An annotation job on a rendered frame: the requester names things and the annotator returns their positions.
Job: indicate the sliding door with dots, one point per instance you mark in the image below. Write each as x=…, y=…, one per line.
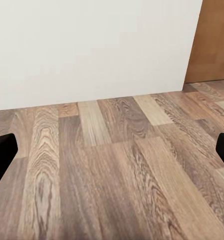
x=207, y=55

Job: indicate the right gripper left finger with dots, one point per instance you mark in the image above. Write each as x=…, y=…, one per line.
x=8, y=150

